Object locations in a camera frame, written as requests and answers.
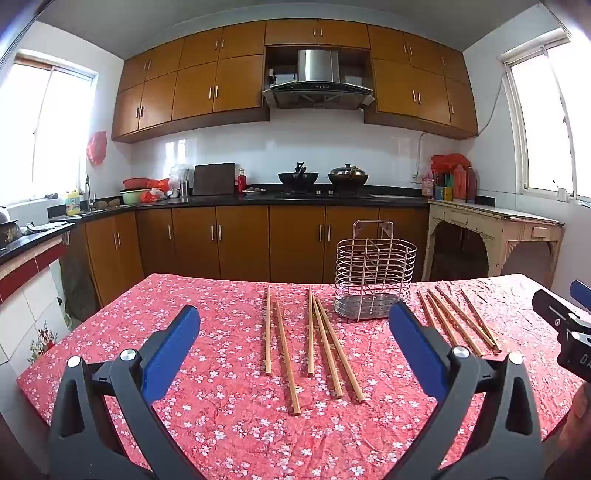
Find black patterned pot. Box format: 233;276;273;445
0;219;21;250

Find large red plastic bag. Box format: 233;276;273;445
431;154;472;174

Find person's right hand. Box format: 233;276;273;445
558;382;591;455

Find green plastic basin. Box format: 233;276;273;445
120;187;153;205

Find steel range hood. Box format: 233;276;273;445
262;49;375;110

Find white plastic bag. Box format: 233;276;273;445
168;164;191;190

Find thin white wall cable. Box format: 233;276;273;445
417;88;505;181

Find dark wok with lid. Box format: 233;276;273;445
328;164;369;192

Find metal wire chopstick holder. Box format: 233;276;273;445
333;220;417;321

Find bright window with grey frame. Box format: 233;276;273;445
0;53;100;206

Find dark brown cutting board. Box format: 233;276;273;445
192;163;236;196

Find red plastic bag on hook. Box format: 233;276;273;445
87;131;108;166

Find bright window with white frame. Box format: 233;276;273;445
498;28;591;204

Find wooden lower kitchen cabinets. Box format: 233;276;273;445
69;205;430;308

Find black kitchen countertop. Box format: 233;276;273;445
46;185;430;227

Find wooden upper wall cabinets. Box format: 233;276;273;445
112;19;479;144

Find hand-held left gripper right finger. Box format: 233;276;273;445
389;301;546;480

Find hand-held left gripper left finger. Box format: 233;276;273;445
48;305;208;480

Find red floral tablecloth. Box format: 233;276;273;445
16;273;591;480

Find black gas stove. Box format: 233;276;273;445
272;188;375;200

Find black wok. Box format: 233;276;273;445
277;161;320;193

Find crumpled red plastic bag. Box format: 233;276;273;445
141;179;171;204

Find black counter with red front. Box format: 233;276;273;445
0;222;77;305

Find cream wooden side table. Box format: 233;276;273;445
427;198;566;289

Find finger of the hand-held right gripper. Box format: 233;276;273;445
569;280;591;311
532;290;583;329

